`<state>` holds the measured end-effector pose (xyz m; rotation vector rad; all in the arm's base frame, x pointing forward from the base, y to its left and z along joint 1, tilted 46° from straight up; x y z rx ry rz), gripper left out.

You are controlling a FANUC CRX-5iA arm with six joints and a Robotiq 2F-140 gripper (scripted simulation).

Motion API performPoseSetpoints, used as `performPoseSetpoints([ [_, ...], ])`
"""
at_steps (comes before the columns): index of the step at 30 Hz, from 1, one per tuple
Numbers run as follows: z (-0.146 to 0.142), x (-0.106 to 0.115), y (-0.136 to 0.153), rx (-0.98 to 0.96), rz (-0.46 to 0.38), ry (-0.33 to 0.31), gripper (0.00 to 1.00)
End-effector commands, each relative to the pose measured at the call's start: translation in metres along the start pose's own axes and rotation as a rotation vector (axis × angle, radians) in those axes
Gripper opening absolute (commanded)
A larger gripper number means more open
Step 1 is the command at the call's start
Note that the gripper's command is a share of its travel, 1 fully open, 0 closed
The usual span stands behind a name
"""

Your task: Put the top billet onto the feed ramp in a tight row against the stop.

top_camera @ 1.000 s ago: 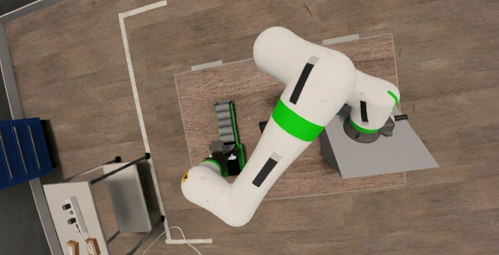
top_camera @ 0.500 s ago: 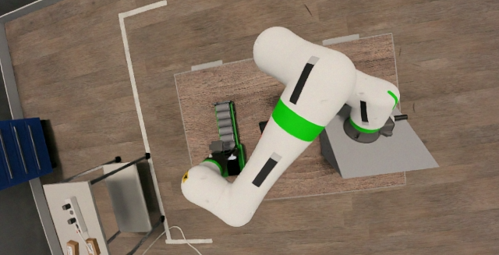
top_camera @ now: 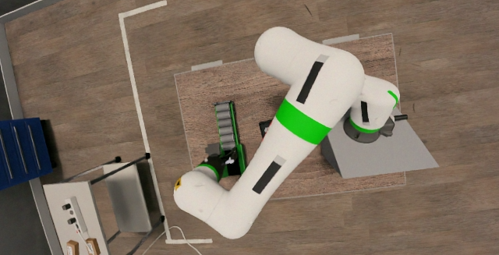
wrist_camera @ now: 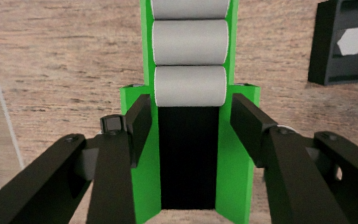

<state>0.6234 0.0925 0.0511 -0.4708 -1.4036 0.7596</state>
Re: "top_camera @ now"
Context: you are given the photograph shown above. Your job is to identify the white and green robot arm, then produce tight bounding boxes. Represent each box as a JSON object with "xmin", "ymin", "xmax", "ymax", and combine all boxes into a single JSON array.
[{"xmin": 174, "ymin": 27, "xmax": 408, "ymax": 239}]

